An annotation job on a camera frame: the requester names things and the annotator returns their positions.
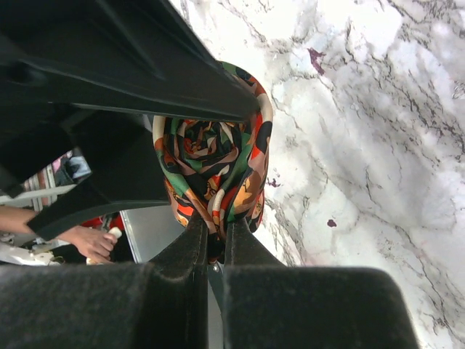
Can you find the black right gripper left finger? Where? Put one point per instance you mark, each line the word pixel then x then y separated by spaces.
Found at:
pixel 158 304

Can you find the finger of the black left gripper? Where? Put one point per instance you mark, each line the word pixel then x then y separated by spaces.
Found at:
pixel 130 56
pixel 118 147

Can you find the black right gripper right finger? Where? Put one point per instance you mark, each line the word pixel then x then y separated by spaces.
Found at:
pixel 269 305

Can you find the colourful faces patterned tie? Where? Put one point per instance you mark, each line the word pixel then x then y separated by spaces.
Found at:
pixel 217 169

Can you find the person forearm in background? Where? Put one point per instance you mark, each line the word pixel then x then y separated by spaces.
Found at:
pixel 54 229

